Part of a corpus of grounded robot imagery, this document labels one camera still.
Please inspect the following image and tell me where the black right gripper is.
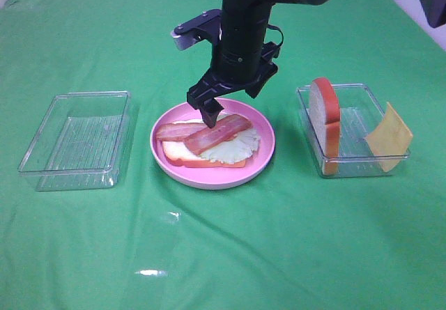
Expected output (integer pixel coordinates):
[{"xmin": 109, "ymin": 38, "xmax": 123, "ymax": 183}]
[{"xmin": 187, "ymin": 42, "xmax": 279, "ymax": 128}]

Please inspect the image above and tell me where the bacon strip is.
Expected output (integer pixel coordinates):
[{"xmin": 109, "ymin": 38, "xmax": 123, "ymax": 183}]
[
  {"xmin": 183, "ymin": 114, "xmax": 252, "ymax": 155},
  {"xmin": 155, "ymin": 123, "xmax": 208, "ymax": 141}
]

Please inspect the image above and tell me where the green lettuce leaf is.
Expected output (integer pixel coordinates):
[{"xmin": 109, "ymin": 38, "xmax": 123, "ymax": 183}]
[{"xmin": 199, "ymin": 127, "xmax": 261, "ymax": 165}]

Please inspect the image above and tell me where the bread slice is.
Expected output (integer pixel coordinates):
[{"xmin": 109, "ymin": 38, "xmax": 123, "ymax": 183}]
[
  {"xmin": 309, "ymin": 77, "xmax": 341, "ymax": 158},
  {"xmin": 155, "ymin": 119, "xmax": 249, "ymax": 168}
]

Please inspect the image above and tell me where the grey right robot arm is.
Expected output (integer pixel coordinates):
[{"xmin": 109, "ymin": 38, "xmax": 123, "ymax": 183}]
[{"xmin": 172, "ymin": 0, "xmax": 445, "ymax": 127}]

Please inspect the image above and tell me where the pink round plate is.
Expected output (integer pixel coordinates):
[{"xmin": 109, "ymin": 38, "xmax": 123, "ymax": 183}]
[{"xmin": 150, "ymin": 98, "xmax": 275, "ymax": 189}]

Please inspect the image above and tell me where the right clear plastic tray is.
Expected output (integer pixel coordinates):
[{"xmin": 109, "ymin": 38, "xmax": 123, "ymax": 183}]
[{"xmin": 296, "ymin": 83, "xmax": 397, "ymax": 178}]

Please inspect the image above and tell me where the clear plastic tray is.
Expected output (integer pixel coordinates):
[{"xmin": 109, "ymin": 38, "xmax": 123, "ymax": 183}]
[
  {"xmin": 18, "ymin": 91, "xmax": 131, "ymax": 192},
  {"xmin": 296, "ymin": 83, "xmax": 397, "ymax": 178}
]

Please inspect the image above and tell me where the green tablecloth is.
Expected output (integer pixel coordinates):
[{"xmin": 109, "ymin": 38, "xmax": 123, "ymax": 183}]
[{"xmin": 1, "ymin": 0, "xmax": 445, "ymax": 309}]

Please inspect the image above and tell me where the left clear plastic tray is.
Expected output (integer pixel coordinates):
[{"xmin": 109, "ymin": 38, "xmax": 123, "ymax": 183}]
[{"xmin": 18, "ymin": 91, "xmax": 131, "ymax": 192}]

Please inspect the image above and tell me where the yellow cheese slice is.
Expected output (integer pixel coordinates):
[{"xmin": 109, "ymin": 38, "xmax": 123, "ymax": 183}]
[{"xmin": 365, "ymin": 102, "xmax": 413, "ymax": 173}]

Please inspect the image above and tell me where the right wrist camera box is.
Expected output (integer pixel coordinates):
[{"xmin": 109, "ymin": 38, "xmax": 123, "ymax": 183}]
[{"xmin": 171, "ymin": 9, "xmax": 222, "ymax": 51}]

